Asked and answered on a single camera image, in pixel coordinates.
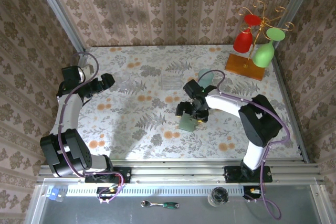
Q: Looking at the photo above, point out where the green card holder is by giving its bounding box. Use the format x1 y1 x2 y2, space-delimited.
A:
179 113 200 132

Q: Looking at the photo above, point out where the clear wine glass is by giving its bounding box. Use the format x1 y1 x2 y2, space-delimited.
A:
115 71 132 91

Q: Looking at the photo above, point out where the pale teal plastic glass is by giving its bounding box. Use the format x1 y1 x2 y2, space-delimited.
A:
198 68 214 88

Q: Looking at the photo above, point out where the clear acrylic tray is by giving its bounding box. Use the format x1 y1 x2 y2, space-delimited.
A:
160 73 184 91

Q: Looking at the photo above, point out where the red wine glass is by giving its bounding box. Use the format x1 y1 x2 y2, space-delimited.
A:
233 14 263 54

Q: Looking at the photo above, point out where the green wine glass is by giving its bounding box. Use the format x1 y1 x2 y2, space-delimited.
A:
252 27 286 68

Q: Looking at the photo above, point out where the clear glass jar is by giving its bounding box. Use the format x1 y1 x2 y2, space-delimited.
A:
207 186 229 207

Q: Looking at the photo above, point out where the grey metal shelf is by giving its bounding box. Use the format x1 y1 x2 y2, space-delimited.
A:
25 178 336 224

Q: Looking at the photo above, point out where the blue white plastic connector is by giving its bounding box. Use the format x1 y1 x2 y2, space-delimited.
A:
48 187 65 202

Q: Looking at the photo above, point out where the aluminium side rail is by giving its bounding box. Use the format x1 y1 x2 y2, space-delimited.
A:
270 57 311 164
77 47 89 69

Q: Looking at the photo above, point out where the gold wire rack wooden base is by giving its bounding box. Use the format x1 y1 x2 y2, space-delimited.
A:
224 0 295 81

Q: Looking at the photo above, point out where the aluminium frame beam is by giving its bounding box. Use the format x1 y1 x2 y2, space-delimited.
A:
36 158 325 185

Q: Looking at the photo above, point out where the white slotted cable duct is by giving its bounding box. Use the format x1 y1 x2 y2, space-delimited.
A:
47 184 263 197

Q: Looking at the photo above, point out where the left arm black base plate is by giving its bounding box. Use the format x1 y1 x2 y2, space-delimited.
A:
85 166 132 184

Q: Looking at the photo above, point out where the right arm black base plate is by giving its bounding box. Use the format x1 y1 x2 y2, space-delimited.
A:
224 165 273 184

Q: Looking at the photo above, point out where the black cable connector block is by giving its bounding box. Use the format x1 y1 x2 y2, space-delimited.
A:
96 186 124 201
243 186 263 200

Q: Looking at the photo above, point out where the ratchet wrench green handle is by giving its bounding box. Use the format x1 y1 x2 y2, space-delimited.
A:
140 199 180 209

